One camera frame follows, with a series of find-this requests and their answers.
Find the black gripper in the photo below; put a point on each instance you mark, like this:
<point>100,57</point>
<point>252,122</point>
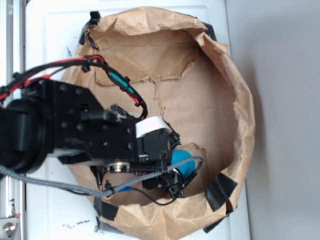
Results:
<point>156,142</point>

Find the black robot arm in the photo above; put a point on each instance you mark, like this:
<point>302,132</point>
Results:
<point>65,121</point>

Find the crumpled white paper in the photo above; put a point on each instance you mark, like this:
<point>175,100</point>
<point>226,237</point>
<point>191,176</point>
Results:
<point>134,114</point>

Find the brown paper bag tray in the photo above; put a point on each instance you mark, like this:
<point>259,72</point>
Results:
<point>189,79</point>

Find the white plastic board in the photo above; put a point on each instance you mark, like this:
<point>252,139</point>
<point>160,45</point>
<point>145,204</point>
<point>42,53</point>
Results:
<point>52,32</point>

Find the aluminium frame rail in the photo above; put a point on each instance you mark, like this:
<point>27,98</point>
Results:
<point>12,217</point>

